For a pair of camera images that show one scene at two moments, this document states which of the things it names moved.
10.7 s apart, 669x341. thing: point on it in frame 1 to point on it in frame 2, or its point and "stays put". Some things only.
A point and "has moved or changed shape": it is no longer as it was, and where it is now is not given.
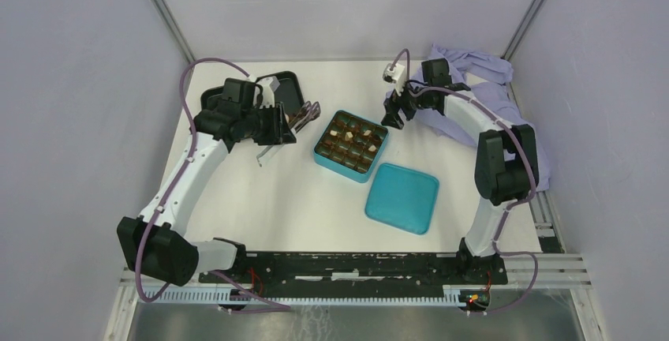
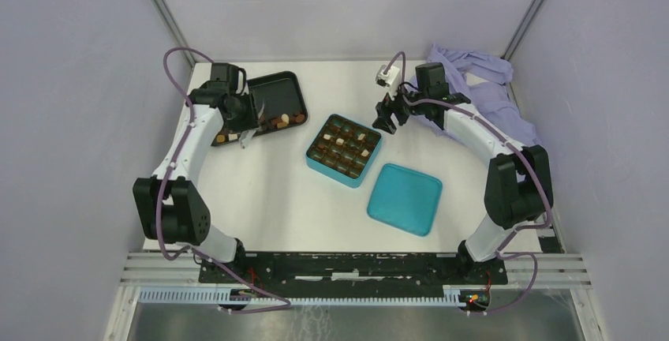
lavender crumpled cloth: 485,79 stays put
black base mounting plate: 361,269 stays put
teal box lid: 402,198 stays put
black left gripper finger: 282,133 to 253,120
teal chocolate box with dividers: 352,144 has moved or changed shape
